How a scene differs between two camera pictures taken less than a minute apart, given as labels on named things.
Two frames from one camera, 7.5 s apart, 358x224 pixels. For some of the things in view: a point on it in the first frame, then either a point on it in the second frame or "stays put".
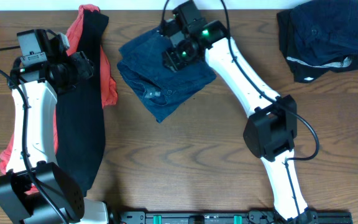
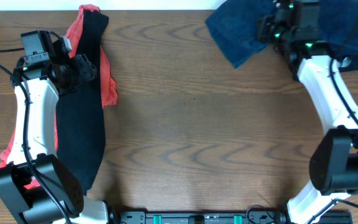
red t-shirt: x=109 y=88 stays put
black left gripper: x=84 y=69 stays put
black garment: x=80 y=124 stays put
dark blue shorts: x=150 y=81 to x=235 y=24
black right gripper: x=174 y=63 to x=266 y=23
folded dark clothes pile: x=322 y=32 stays put
